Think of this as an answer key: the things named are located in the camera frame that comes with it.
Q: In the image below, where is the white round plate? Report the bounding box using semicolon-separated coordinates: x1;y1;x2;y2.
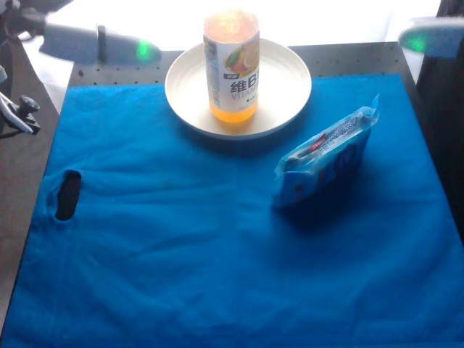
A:
165;37;312;141

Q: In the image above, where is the blue plastic snack bag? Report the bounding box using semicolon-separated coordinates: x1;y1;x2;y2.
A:
271;93;381;212

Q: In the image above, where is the orange juice bottle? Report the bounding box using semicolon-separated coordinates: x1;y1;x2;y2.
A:
202;9;261;123

